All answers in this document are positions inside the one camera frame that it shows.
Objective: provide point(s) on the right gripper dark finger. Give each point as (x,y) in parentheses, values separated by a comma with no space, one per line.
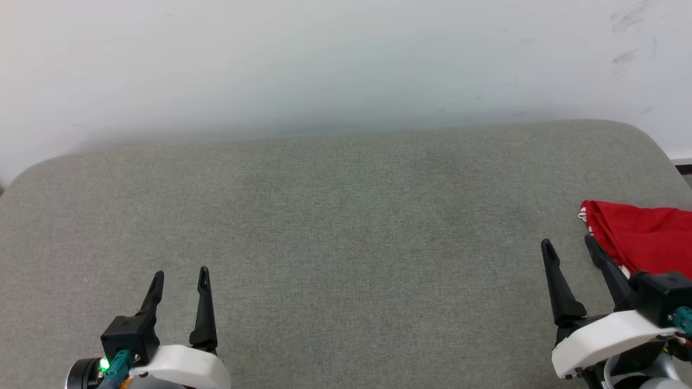
(561,294)
(613,275)

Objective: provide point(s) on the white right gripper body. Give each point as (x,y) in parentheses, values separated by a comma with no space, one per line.
(600,340)

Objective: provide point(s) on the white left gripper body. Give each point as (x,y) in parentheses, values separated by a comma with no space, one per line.
(189,367)

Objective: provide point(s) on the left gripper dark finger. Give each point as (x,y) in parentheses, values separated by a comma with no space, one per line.
(205,319)
(152,294)

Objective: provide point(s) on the red garment with white trim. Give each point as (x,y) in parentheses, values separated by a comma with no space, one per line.
(643,235)

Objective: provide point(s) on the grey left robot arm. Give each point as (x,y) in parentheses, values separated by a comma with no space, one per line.
(148,384)

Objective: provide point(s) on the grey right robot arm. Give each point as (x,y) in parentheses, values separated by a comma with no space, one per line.
(649,378)

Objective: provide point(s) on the grey fabric sofa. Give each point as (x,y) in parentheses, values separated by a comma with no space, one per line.
(335,232)

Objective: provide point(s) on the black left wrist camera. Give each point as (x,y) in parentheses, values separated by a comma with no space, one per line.
(130,335)

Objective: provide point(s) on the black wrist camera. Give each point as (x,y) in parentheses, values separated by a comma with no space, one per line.
(130,335)
(662,294)

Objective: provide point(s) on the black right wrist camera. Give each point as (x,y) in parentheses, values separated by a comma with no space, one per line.
(662,294)

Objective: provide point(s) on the black wall baseboard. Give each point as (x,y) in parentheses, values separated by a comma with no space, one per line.
(684,167)

